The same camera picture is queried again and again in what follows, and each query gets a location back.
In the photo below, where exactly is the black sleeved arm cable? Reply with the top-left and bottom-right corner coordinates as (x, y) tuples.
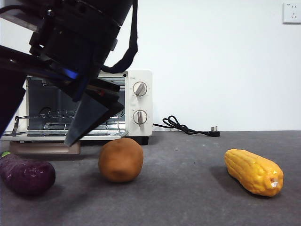
(101, 0), (139, 74)

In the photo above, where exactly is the purple eggplant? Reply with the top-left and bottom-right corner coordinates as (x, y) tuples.
(0, 151), (56, 195)

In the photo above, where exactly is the yellow corn cob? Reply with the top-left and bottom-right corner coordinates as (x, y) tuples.
(223, 148), (285, 197)

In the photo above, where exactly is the cream Toshiba toaster oven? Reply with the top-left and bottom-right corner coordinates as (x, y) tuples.
(23, 68), (153, 145)

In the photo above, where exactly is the brown potato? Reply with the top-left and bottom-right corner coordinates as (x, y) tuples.
(98, 138), (144, 183)

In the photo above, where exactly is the white wall socket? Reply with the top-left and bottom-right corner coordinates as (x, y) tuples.
(282, 2), (301, 24)

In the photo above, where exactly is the oven wire rack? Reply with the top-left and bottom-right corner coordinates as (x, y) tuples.
(15, 109), (127, 119)

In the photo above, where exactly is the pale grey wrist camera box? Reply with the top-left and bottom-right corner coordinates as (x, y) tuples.
(0, 8), (48, 33)

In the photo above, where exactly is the black power cable with plug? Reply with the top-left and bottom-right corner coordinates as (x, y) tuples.
(153, 115), (221, 137)

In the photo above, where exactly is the beige oven knob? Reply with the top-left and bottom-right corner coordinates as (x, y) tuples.
(133, 81), (149, 97)
(133, 109), (148, 126)

